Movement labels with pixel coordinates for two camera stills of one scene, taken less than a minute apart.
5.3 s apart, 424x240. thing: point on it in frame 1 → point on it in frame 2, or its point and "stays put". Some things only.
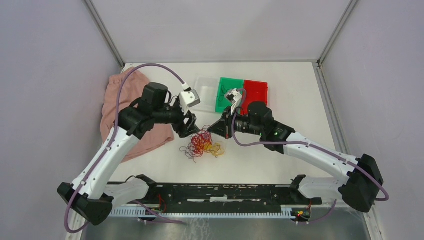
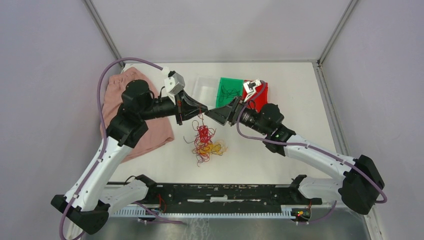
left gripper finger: x=193 y=128 → x=192 y=112
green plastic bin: x=225 y=84 stays put
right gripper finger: x=218 y=128 → x=220 y=115
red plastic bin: x=253 y=91 stays put
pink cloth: x=124 y=90 stays put
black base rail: x=228 y=198 stays put
